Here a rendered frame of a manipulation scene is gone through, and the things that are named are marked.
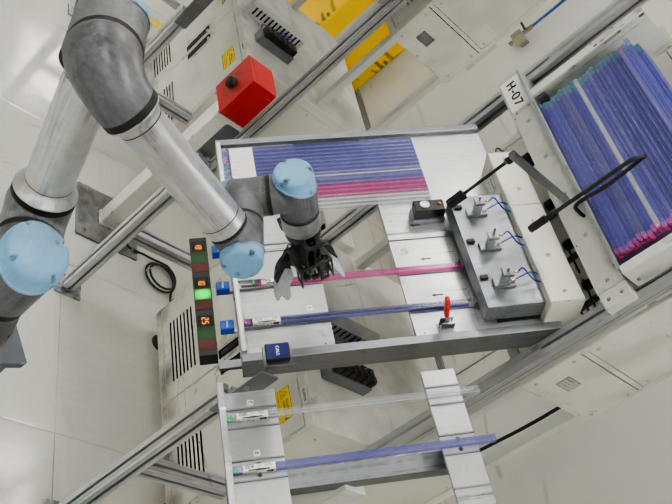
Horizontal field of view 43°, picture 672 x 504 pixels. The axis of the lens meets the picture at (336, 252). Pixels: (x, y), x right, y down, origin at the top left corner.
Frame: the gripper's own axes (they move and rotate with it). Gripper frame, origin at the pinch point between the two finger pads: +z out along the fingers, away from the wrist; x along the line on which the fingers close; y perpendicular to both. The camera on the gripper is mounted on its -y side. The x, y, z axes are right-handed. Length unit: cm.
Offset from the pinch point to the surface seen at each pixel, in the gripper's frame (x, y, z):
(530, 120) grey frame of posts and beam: 72, -24, 5
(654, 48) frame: 105, -20, -7
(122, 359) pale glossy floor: -44, -55, 70
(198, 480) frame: -37, 5, 49
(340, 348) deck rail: 1.2, 11.5, 10.0
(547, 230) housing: 58, 4, 11
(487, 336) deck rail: 32.0, 20.8, 15.1
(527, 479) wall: 80, -9, 186
